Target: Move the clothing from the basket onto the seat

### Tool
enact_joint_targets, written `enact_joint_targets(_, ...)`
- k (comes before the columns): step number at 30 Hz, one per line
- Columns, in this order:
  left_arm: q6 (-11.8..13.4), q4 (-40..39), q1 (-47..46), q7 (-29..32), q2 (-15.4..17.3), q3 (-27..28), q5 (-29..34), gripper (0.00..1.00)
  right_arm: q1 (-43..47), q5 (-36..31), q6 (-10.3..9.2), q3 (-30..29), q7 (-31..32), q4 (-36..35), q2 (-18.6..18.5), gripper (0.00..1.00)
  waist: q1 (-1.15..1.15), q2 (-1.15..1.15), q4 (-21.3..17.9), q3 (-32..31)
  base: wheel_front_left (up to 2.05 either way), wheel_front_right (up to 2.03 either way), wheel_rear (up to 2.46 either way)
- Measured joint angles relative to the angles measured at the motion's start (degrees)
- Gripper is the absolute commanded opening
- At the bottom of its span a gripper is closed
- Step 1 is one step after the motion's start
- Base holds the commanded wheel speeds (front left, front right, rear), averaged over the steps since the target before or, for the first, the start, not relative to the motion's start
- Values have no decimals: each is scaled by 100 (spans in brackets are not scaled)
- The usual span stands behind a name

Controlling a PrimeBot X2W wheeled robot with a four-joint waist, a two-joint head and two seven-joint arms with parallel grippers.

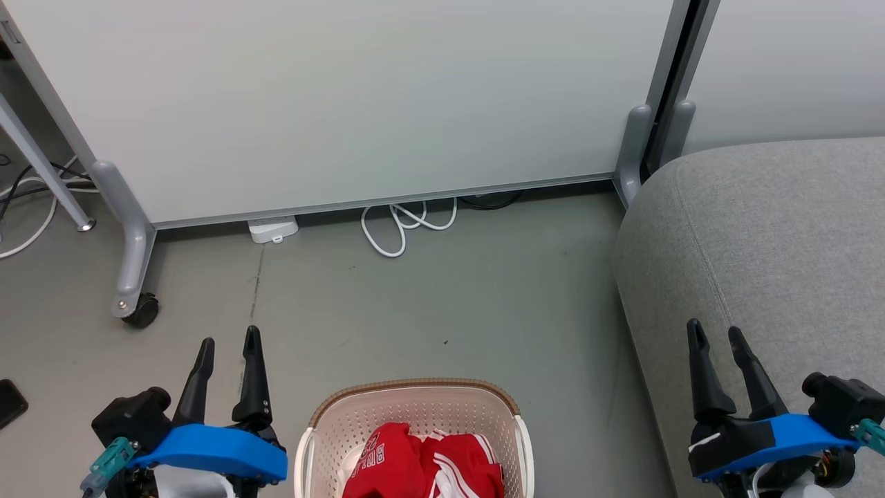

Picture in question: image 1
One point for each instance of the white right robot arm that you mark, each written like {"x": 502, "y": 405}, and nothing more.
{"x": 795, "y": 484}

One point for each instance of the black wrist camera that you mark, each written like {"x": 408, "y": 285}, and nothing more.
{"x": 840, "y": 404}
{"x": 131, "y": 415}

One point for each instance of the narrow white partition panel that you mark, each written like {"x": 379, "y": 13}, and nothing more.
{"x": 795, "y": 69}

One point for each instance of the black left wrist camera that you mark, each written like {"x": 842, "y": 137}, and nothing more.
{"x": 131, "y": 415}

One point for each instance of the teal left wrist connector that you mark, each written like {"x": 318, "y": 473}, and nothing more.
{"x": 109, "y": 465}

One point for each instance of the grey partition leg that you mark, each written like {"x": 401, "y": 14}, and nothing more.
{"x": 133, "y": 238}

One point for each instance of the flat black phone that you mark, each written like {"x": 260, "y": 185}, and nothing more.
{"x": 10, "y": 404}

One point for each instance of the large white partition panel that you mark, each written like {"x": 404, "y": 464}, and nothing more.
{"x": 346, "y": 104}

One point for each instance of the red garment with white stripes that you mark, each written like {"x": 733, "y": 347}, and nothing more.
{"x": 471, "y": 472}

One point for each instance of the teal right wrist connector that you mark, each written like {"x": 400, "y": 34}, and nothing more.
{"x": 872, "y": 436}

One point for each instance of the red garment with printed letters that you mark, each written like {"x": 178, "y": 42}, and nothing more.
{"x": 387, "y": 465}

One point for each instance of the cream perforated laundry basket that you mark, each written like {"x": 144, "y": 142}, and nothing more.
{"x": 415, "y": 408}

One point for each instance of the grey partition foot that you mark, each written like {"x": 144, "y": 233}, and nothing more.
{"x": 632, "y": 152}
{"x": 681, "y": 128}

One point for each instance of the white power adapter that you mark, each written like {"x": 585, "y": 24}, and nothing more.
{"x": 272, "y": 228}

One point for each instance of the grey fabric sofa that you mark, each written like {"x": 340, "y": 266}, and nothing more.
{"x": 760, "y": 242}

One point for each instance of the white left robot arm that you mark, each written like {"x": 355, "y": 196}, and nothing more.
{"x": 187, "y": 488}

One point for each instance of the black caster wheel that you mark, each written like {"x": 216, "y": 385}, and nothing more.
{"x": 143, "y": 311}

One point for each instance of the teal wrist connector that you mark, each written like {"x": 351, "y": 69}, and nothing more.
{"x": 872, "y": 436}
{"x": 109, "y": 465}

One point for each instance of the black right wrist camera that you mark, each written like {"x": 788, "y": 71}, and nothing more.
{"x": 840, "y": 404}

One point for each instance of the grey metal table frame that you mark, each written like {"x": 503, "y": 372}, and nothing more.
{"x": 41, "y": 166}

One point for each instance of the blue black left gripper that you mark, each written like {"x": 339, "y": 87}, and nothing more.
{"x": 207, "y": 449}

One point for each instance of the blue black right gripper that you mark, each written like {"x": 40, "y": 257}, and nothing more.
{"x": 760, "y": 439}

